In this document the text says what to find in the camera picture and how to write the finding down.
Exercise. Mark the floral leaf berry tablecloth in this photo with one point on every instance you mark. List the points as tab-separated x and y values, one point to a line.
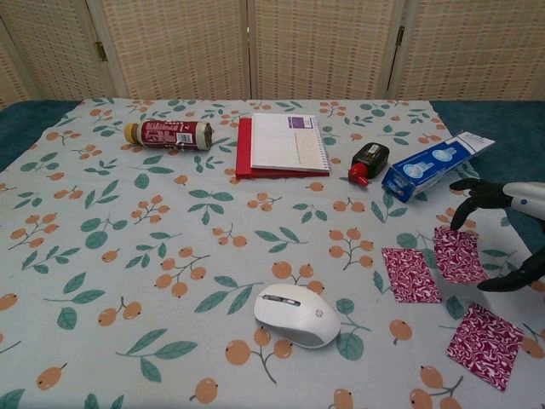
170	255

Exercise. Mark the woven folding screen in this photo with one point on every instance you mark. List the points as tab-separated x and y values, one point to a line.
319	47

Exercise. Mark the brass screen hinge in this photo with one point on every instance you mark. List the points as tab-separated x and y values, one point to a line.
400	36
100	51

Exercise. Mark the white computer mouse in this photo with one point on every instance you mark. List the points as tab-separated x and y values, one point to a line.
298	317

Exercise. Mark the magenta patterned card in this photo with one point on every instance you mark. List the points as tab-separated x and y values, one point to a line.
485	347
457	255
411	274

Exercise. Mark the brown drink bottle red label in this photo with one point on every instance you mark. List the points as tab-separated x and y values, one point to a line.
170	135

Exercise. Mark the red cover notebook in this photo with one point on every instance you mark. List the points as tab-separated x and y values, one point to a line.
243	149

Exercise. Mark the blue toothpaste box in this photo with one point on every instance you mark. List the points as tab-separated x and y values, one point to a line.
426	170

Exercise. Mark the white spiral notepad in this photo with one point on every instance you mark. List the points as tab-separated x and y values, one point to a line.
281	145

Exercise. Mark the black bottle red cap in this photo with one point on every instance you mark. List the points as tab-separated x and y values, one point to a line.
372	157

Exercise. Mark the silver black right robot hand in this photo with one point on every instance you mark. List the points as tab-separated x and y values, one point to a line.
528	198

